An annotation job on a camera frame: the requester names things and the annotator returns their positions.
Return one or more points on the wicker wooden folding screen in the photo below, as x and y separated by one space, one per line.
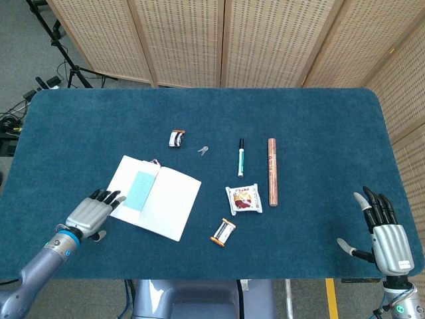
265 43

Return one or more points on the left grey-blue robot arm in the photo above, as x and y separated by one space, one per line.
36 266

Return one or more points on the brown wooden rolling pin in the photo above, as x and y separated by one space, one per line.
273 172

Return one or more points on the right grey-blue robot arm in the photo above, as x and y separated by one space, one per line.
401 305

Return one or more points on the black tripod stand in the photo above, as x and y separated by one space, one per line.
74 69

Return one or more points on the crumpled black white wrapper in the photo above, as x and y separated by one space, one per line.
176 139

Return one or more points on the blue cream bookmark pink tassel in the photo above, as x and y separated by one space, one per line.
139 191

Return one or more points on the open lined white notebook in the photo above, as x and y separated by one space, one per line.
172 206

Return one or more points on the small silver keys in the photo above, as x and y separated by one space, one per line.
203 151

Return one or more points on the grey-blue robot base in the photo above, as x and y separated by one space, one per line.
199 299

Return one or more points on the orange-ended battery pack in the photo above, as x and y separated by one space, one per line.
223 232

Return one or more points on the blue carpet table mat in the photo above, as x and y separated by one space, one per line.
299 116

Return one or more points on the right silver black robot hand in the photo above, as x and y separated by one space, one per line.
391 246

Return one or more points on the white snack cake packet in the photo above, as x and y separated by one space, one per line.
244 199

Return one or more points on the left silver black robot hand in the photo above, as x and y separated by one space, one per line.
88 216

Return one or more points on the green white marker pen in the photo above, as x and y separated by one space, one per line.
240 159

